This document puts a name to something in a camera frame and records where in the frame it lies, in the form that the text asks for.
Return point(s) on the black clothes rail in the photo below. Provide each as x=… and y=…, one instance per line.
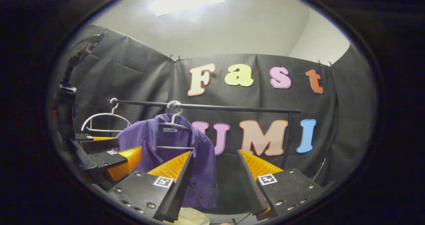
x=232, y=108

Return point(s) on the small white clothes hanger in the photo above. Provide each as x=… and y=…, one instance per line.
x=105, y=114

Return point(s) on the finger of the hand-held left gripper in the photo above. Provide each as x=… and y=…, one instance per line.
x=99, y=144
x=106, y=158

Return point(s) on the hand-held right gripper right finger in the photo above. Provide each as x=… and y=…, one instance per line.
x=252, y=185

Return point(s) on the black backdrop cloth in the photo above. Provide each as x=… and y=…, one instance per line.
x=132, y=72

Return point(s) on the large white clothes hanger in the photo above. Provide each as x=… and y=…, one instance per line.
x=176, y=147

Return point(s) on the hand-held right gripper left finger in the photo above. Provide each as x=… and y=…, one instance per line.
x=181, y=185

